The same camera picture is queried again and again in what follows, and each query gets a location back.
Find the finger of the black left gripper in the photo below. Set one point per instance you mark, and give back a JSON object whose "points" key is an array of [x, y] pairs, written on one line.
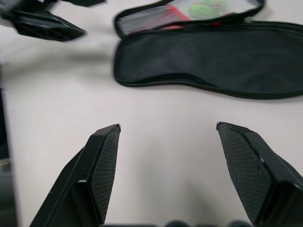
{"points": [[47, 27], [82, 1]]}

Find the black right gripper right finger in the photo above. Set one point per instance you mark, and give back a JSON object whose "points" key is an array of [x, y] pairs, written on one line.
{"points": [[260, 179]]}

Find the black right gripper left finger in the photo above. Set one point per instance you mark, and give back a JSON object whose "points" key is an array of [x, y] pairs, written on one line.
{"points": [[78, 184]]}

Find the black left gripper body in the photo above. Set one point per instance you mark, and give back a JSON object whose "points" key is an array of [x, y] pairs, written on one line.
{"points": [[9, 7]]}

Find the green fuzzy zipper charm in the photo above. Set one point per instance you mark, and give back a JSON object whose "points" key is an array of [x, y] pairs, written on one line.
{"points": [[203, 8]]}

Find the black and red paddle case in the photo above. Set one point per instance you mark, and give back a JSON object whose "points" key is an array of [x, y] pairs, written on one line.
{"points": [[201, 59]]}

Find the red item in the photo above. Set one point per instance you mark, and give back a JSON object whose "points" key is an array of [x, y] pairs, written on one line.
{"points": [[176, 16]]}

